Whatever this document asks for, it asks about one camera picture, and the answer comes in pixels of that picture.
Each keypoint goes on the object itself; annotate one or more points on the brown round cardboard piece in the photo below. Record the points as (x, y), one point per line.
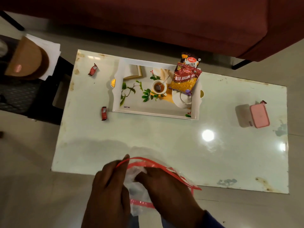
(26, 59)

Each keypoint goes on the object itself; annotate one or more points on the white tea cup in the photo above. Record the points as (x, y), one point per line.
(158, 87)

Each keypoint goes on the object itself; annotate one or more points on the black sofa leg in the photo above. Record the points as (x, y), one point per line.
(11, 20)
(241, 64)

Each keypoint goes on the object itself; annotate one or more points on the white teapot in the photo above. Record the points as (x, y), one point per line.
(181, 100)

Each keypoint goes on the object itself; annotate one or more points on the person's left forearm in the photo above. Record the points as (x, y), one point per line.
(104, 223)

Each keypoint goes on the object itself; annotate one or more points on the person's right hand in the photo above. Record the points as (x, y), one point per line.
(169, 197)

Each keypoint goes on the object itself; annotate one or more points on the dark snack packet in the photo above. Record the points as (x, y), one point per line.
(190, 59)

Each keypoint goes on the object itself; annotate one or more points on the person's left thumb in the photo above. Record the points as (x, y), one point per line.
(125, 169)

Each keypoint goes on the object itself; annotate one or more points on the small red sachet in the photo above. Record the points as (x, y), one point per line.
(263, 102)
(104, 113)
(92, 69)

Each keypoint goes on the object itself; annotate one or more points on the person's right forearm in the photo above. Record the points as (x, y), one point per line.
(212, 222)

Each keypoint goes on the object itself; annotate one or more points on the person's right fingers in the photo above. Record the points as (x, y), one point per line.
(142, 176)

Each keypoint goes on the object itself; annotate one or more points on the metal teaspoon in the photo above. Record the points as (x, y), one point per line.
(164, 82)

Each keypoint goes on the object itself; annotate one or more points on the maroon sofa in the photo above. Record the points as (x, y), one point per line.
(152, 18)

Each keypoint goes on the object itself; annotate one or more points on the white paper napkin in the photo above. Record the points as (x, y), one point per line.
(52, 52)

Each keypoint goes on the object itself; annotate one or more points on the person's left hand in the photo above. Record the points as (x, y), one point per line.
(106, 194)

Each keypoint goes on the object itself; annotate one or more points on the clear red-sealed zip bag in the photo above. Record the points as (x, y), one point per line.
(139, 193)

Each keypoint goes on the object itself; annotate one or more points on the pink lidded container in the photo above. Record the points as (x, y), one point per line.
(259, 115)

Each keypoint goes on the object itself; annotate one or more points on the white floral serving tray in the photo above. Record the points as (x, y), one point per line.
(135, 102)

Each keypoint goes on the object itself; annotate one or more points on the red and yellow snack packet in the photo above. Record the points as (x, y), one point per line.
(184, 79)

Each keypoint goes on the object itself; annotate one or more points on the black stool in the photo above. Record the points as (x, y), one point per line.
(35, 99)

